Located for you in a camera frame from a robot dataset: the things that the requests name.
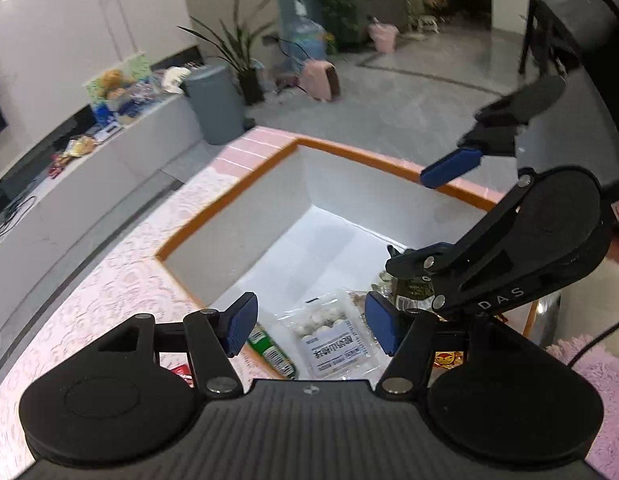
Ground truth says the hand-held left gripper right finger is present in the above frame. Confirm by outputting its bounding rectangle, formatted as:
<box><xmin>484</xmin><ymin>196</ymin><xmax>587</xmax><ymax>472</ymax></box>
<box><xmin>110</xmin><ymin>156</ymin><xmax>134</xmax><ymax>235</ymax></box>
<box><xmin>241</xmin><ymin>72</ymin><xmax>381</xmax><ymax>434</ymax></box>
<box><xmin>364</xmin><ymin>291</ymin><xmax>536</xmax><ymax>398</ymax></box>

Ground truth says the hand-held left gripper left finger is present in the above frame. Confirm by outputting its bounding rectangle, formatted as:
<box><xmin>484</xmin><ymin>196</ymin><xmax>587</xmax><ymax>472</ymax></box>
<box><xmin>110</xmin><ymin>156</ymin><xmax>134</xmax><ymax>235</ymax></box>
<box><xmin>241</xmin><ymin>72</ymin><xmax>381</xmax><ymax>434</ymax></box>
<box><xmin>97</xmin><ymin>291</ymin><xmax>260</xmax><ymax>398</ymax></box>

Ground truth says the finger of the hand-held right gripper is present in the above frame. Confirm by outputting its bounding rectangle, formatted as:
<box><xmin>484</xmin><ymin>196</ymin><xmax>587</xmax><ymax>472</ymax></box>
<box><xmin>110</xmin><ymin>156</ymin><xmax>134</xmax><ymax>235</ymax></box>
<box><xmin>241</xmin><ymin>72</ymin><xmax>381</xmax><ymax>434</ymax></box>
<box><xmin>385</xmin><ymin>172</ymin><xmax>538</xmax><ymax>311</ymax></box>
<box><xmin>420</xmin><ymin>75</ymin><xmax>568</xmax><ymax>190</ymax></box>

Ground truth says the dark green snack packet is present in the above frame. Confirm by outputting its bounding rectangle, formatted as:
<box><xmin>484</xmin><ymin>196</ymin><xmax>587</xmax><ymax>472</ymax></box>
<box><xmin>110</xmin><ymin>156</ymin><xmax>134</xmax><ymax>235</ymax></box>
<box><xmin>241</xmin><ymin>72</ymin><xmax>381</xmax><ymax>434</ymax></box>
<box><xmin>383</xmin><ymin>244</ymin><xmax>441</xmax><ymax>312</ymax></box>

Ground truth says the green tube snack packet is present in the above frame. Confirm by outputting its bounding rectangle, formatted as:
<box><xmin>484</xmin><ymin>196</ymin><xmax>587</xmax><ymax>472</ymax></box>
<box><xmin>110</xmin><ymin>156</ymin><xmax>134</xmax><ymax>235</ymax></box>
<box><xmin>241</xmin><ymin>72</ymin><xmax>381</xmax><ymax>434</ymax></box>
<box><xmin>246</xmin><ymin>323</ymin><xmax>298</xmax><ymax>380</ymax></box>

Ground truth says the clear packet of white balls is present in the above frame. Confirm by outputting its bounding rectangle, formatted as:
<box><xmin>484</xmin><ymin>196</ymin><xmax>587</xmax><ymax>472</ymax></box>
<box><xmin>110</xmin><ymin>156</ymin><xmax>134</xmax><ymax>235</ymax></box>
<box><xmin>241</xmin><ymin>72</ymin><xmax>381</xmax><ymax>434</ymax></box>
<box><xmin>276</xmin><ymin>287</ymin><xmax>383</xmax><ymax>381</ymax></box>

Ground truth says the red yellow snack packet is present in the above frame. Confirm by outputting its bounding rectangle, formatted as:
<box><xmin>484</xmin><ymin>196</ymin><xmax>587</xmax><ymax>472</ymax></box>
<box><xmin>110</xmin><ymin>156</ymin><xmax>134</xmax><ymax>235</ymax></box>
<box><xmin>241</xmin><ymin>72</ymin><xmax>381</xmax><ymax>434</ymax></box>
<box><xmin>433</xmin><ymin>349</ymin><xmax>471</xmax><ymax>369</ymax></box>

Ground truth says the orange cardboard box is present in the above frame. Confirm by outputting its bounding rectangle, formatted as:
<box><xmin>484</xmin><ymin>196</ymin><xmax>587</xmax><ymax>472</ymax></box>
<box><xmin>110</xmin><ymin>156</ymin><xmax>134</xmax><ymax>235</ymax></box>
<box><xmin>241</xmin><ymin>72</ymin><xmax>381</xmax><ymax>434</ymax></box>
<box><xmin>154</xmin><ymin>135</ymin><xmax>543</xmax><ymax>382</ymax></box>

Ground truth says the pink bucket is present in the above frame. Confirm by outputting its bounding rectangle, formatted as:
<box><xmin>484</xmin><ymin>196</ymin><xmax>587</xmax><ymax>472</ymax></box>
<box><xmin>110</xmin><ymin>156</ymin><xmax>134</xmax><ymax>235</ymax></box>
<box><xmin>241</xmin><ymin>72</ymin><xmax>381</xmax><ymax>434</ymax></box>
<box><xmin>367</xmin><ymin>18</ymin><xmax>400</xmax><ymax>55</ymax></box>

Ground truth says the pink space heater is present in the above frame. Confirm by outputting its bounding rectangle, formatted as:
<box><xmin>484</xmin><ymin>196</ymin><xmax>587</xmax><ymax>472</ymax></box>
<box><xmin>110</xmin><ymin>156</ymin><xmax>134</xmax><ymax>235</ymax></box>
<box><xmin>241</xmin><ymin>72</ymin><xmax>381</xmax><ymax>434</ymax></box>
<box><xmin>298</xmin><ymin>58</ymin><xmax>342</xmax><ymax>104</ymax></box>

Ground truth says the dark wooden chair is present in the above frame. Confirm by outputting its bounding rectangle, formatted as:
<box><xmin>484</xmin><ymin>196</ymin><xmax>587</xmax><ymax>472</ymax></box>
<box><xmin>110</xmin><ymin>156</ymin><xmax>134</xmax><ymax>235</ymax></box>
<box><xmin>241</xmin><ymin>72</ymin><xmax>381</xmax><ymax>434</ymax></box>
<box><xmin>518</xmin><ymin>0</ymin><xmax>576</xmax><ymax>77</ymax></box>

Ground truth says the pink fluffy rug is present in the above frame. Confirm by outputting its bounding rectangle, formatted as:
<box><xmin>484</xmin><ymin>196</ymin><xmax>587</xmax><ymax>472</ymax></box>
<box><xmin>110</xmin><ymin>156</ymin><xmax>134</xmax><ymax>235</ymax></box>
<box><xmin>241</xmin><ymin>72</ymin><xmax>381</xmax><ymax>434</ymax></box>
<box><xmin>543</xmin><ymin>334</ymin><xmax>619</xmax><ymax>480</ymax></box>

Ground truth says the white marble television console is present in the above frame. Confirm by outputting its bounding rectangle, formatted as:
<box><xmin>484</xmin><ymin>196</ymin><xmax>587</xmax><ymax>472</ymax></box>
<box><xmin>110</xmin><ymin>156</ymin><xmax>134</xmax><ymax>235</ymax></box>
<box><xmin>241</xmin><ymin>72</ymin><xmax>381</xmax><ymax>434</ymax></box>
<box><xmin>0</xmin><ymin>91</ymin><xmax>206</xmax><ymax>376</ymax></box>

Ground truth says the blue water jug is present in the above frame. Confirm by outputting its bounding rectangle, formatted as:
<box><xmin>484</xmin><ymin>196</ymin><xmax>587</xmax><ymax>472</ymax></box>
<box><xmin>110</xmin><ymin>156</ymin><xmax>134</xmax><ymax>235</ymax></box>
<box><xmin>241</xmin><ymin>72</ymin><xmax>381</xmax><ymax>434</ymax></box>
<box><xmin>278</xmin><ymin>0</ymin><xmax>326</xmax><ymax>69</ymax></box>

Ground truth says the trailing green vine plant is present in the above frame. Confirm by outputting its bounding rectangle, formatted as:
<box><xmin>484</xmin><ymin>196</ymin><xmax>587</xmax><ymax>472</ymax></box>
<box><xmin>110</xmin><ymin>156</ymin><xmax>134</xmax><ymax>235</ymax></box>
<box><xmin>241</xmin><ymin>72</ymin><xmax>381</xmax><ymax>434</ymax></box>
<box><xmin>303</xmin><ymin>0</ymin><xmax>361</xmax><ymax>50</ymax></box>

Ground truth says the grey trash can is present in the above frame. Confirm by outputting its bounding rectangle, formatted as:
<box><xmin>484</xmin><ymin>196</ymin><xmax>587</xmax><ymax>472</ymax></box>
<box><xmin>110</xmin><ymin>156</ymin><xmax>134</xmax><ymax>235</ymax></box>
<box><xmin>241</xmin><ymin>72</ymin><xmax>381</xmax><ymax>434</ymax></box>
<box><xmin>181</xmin><ymin>64</ymin><xmax>247</xmax><ymax>146</ymax></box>

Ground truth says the pile of snack bags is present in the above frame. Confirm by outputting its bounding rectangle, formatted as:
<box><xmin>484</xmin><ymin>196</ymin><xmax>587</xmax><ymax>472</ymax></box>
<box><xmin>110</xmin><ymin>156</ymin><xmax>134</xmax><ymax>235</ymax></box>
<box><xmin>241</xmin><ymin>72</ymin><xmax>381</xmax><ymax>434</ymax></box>
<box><xmin>48</xmin><ymin>134</ymin><xmax>98</xmax><ymax>179</ymax></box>

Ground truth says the long-leaf potted plant black pot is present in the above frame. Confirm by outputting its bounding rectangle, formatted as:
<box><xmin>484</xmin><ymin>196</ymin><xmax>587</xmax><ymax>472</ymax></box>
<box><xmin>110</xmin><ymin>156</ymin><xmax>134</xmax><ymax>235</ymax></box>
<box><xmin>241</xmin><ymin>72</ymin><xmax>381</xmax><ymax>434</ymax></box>
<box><xmin>178</xmin><ymin>0</ymin><xmax>278</xmax><ymax>107</ymax></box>

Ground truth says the brown teddy bear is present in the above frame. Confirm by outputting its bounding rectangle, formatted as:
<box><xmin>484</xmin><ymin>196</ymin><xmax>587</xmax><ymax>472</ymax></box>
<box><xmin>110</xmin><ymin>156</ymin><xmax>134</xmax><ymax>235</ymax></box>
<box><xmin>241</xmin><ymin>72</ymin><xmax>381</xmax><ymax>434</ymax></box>
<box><xmin>98</xmin><ymin>69</ymin><xmax>128</xmax><ymax>102</ymax></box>

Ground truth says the green white picture card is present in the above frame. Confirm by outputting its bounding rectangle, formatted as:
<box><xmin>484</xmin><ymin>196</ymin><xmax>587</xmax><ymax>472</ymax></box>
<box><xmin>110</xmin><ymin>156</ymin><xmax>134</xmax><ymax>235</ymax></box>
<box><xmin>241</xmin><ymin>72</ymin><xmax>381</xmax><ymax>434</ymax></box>
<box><xmin>86</xmin><ymin>52</ymin><xmax>153</xmax><ymax>102</ymax></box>

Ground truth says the black cable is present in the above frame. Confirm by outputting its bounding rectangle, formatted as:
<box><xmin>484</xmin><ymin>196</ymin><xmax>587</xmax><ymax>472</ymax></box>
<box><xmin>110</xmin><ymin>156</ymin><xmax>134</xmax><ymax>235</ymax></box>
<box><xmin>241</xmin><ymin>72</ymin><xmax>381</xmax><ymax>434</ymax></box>
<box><xmin>566</xmin><ymin>316</ymin><xmax>619</xmax><ymax>369</ymax></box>

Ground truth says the black cables bundle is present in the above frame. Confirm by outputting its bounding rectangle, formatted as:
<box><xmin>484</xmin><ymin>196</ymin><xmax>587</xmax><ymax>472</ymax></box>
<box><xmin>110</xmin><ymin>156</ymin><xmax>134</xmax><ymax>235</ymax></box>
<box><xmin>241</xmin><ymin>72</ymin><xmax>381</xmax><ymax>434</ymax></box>
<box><xmin>0</xmin><ymin>194</ymin><xmax>36</xmax><ymax>237</ymax></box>

